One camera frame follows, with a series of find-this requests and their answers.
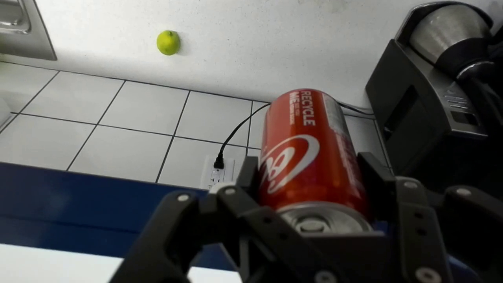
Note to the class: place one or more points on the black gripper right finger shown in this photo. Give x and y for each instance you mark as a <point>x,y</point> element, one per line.
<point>450,236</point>

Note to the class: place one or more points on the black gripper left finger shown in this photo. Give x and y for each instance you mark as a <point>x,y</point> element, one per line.
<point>178,236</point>

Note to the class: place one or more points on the red soda can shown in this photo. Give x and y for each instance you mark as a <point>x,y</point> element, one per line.
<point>309,158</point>

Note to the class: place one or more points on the black coffee maker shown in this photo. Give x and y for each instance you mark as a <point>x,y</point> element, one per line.
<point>419,131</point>

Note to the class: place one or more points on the green lime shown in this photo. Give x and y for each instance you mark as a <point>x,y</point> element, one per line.
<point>169,43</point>

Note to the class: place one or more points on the steel coffee carafe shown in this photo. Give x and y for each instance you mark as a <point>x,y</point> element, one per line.
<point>450,36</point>

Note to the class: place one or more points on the stainless steel sink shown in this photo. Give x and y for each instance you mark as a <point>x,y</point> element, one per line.
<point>32,36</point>

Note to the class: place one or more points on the white wall outlet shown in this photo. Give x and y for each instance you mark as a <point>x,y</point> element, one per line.
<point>210,175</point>

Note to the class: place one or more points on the open blue wall cabinet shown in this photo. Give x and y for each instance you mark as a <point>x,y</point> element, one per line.
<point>63,209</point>

